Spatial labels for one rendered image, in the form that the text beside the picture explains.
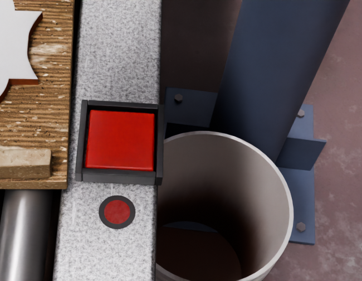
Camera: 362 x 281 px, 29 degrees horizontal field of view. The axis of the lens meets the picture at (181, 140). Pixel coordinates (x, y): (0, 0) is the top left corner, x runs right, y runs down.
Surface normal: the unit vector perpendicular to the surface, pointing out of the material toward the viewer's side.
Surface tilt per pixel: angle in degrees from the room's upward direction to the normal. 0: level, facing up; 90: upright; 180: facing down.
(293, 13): 90
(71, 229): 0
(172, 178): 87
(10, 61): 0
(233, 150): 87
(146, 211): 0
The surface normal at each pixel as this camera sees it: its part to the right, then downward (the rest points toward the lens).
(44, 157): 0.09, -0.42
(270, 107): 0.00, 0.87
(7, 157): 0.15, -0.61
